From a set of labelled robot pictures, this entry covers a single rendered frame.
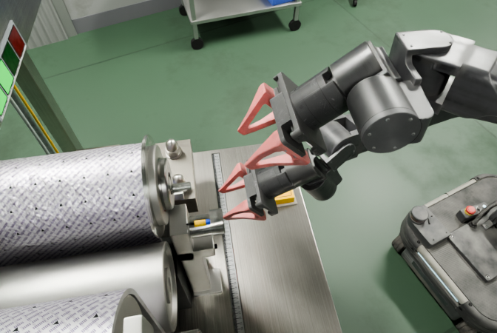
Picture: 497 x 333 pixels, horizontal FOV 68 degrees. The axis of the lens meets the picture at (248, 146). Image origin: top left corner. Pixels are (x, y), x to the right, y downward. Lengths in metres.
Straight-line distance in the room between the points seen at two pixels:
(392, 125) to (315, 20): 2.78
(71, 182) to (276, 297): 0.50
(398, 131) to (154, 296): 0.34
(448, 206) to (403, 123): 1.52
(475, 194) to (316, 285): 1.26
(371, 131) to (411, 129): 0.04
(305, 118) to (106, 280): 0.32
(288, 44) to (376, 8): 0.89
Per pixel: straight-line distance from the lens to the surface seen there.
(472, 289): 1.76
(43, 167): 0.54
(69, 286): 0.54
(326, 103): 0.43
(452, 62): 0.44
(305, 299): 0.84
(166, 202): 0.52
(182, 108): 2.39
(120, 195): 0.50
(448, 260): 1.76
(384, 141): 0.39
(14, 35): 1.02
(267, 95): 0.48
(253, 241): 0.88
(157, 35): 3.01
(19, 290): 0.56
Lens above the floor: 1.70
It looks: 52 degrees down
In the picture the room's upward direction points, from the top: straight up
